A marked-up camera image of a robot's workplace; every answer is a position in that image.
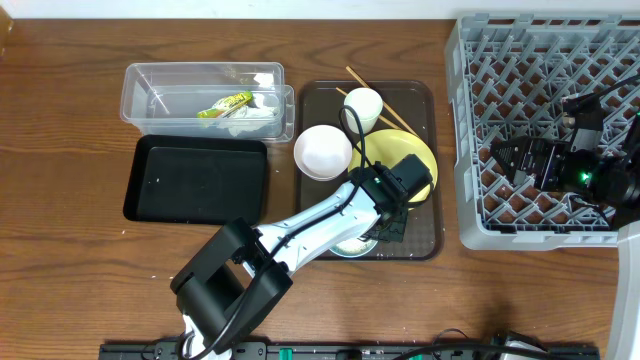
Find dark brown serving tray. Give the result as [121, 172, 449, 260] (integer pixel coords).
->
[296, 80, 444, 261]

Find upper wooden chopstick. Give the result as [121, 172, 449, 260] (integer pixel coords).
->
[345, 65, 418, 136]

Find rice and nut scraps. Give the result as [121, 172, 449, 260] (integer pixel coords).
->
[335, 239, 376, 256]

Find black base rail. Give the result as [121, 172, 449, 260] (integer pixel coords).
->
[98, 341, 601, 360]

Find clear plastic bin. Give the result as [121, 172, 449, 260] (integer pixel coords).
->
[120, 62, 295, 143]

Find white tissue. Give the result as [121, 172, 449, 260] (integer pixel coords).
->
[224, 91, 280, 137]

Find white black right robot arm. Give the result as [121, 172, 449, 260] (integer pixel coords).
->
[490, 135, 639, 360]

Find black plastic tray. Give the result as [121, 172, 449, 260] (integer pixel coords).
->
[123, 135, 268, 225]

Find pink bowl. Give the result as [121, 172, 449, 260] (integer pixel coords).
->
[294, 125, 352, 181]

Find green snack wrapper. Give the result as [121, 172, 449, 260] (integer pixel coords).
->
[197, 91, 254, 119]

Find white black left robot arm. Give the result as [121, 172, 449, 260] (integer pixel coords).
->
[170, 164, 432, 359]

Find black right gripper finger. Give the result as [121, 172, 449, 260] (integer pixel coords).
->
[491, 152, 520, 184]
[490, 136, 531, 155]

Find white cup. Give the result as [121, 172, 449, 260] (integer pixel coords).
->
[343, 87, 383, 134]

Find yellow plate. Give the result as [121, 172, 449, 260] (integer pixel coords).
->
[348, 129, 438, 206]

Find light blue bowl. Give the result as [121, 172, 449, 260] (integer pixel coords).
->
[330, 238, 378, 258]

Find grey dishwasher rack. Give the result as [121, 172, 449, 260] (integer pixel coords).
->
[445, 13, 639, 251]

